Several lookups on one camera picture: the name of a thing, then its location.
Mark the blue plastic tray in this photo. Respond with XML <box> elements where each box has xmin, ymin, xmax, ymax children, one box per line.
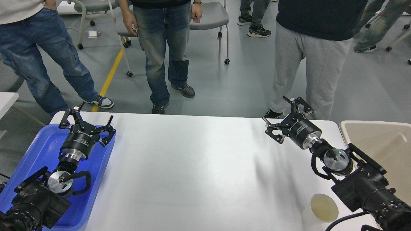
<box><xmin>0</xmin><ymin>124</ymin><xmax>116</xmax><ymax>231</ymax></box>

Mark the white side table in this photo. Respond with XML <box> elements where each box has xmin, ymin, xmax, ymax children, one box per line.
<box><xmin>0</xmin><ymin>92</ymin><xmax>19</xmax><ymax>119</ymax></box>

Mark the white paper cup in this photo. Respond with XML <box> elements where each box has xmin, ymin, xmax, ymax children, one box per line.
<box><xmin>302</xmin><ymin>193</ymin><xmax>339</xmax><ymax>227</ymax></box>

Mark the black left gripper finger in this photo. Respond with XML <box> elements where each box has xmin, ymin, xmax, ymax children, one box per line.
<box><xmin>58</xmin><ymin>101</ymin><xmax>86</xmax><ymax>130</ymax></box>
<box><xmin>92</xmin><ymin>115</ymin><xmax>116</xmax><ymax>147</ymax></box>

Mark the person in faded jeans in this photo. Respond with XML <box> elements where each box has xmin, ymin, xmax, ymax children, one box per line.
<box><xmin>119</xmin><ymin>0</ymin><xmax>203</xmax><ymax>115</ymax></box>

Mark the person in grey sweatpants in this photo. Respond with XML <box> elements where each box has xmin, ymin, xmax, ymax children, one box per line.
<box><xmin>265</xmin><ymin>0</ymin><xmax>367</xmax><ymax>120</ymax></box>

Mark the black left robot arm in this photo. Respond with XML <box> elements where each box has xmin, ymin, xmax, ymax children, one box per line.
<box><xmin>1</xmin><ymin>109</ymin><xmax>116</xmax><ymax>231</ymax></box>

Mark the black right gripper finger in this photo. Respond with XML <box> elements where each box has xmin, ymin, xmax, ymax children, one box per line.
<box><xmin>282</xmin><ymin>96</ymin><xmax>314</xmax><ymax>122</ymax></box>
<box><xmin>262</xmin><ymin>117</ymin><xmax>287</xmax><ymax>144</ymax></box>

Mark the person in blue jeans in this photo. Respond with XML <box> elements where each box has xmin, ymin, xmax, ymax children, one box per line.
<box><xmin>0</xmin><ymin>0</ymin><xmax>114</xmax><ymax>116</ymax></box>

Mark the grey chair middle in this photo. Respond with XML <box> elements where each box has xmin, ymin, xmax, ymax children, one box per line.
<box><xmin>115</xmin><ymin>14</ymin><xmax>138</xmax><ymax>78</ymax></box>

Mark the grey chair left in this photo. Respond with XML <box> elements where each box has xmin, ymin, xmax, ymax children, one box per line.
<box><xmin>67</xmin><ymin>0</ymin><xmax>118</xmax><ymax>50</ymax></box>

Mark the person with black sneakers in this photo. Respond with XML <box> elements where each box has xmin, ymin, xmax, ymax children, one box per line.
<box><xmin>237</xmin><ymin>0</ymin><xmax>271</xmax><ymax>38</ymax></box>

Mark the beige plastic bin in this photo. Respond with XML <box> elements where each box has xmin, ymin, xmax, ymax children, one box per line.
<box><xmin>339</xmin><ymin>120</ymin><xmax>411</xmax><ymax>204</ymax></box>

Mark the grey chair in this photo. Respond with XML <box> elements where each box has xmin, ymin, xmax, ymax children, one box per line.
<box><xmin>67</xmin><ymin>0</ymin><xmax>118</xmax><ymax>50</ymax></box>
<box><xmin>189</xmin><ymin>0</ymin><xmax>230</xmax><ymax>65</ymax></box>
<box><xmin>115</xmin><ymin>14</ymin><xmax>138</xmax><ymax>78</ymax></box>

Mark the person in olive trousers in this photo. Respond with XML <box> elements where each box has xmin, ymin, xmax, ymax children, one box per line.
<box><xmin>353</xmin><ymin>0</ymin><xmax>411</xmax><ymax>53</ymax></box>

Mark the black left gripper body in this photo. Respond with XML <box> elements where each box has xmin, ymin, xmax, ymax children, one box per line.
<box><xmin>60</xmin><ymin>125</ymin><xmax>100</xmax><ymax>161</ymax></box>

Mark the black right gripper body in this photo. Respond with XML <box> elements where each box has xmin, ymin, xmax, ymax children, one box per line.
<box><xmin>281</xmin><ymin>118</ymin><xmax>322</xmax><ymax>150</ymax></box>

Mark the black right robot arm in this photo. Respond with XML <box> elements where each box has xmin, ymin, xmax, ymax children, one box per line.
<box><xmin>263</xmin><ymin>97</ymin><xmax>411</xmax><ymax>231</ymax></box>

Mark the white power adapter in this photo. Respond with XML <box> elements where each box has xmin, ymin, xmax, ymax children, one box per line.
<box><xmin>88</xmin><ymin>30</ymin><xmax>98</xmax><ymax>38</ymax></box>

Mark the grey chair right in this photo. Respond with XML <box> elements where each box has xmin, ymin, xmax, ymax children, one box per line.
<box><xmin>189</xmin><ymin>0</ymin><xmax>230</xmax><ymax>65</ymax></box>

